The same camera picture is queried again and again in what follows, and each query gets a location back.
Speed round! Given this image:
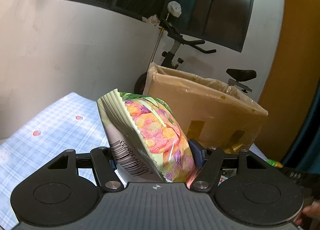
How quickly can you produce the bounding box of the floral pastel snack bag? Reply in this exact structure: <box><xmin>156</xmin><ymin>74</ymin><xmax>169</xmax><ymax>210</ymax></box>
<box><xmin>97</xmin><ymin>89</ymin><xmax>197</xmax><ymax>185</ymax></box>

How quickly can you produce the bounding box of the person right hand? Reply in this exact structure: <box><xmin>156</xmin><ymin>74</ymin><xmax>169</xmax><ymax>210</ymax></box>
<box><xmin>295</xmin><ymin>201</ymin><xmax>320</xmax><ymax>226</ymax></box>

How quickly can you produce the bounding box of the brown cardboard box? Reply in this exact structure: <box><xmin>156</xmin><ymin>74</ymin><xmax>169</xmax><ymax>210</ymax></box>
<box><xmin>143</xmin><ymin>61</ymin><xmax>269</xmax><ymax>155</ymax></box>

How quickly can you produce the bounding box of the blue plaid bed sheet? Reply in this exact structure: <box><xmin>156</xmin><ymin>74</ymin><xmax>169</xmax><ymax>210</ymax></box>
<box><xmin>1</xmin><ymin>93</ymin><xmax>109</xmax><ymax>229</ymax></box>

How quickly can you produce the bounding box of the clear plastic box liner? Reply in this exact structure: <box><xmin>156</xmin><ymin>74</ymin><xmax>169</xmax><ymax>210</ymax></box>
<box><xmin>143</xmin><ymin>62</ymin><xmax>268</xmax><ymax>116</ymax></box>

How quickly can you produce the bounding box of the black exercise bike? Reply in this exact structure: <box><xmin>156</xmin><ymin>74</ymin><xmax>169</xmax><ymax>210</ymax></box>
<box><xmin>133</xmin><ymin>17</ymin><xmax>258</xmax><ymax>96</ymax></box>

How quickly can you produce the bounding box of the metal pole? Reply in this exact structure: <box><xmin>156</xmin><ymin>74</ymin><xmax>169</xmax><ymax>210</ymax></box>
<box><xmin>149</xmin><ymin>28</ymin><xmax>164</xmax><ymax>65</ymax></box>

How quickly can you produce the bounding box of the white rag on sill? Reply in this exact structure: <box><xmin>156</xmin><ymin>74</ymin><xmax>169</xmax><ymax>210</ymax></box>
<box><xmin>142</xmin><ymin>14</ymin><xmax>160</xmax><ymax>27</ymax></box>

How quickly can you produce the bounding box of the white cloth on handlebar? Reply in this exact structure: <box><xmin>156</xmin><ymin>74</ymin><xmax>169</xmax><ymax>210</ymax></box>
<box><xmin>167</xmin><ymin>1</ymin><xmax>182</xmax><ymax>18</ymax></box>

